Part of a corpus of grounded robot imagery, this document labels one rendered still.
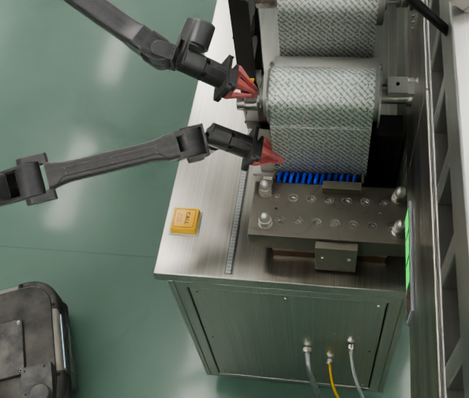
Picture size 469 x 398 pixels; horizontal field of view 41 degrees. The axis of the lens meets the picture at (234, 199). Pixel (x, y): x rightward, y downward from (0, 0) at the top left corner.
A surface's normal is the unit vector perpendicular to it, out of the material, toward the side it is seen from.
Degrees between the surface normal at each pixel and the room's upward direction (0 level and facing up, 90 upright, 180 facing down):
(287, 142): 91
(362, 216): 0
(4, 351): 0
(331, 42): 92
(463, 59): 0
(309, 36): 92
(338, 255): 90
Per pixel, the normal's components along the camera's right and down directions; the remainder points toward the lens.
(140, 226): -0.11, -0.56
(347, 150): -0.14, 0.83
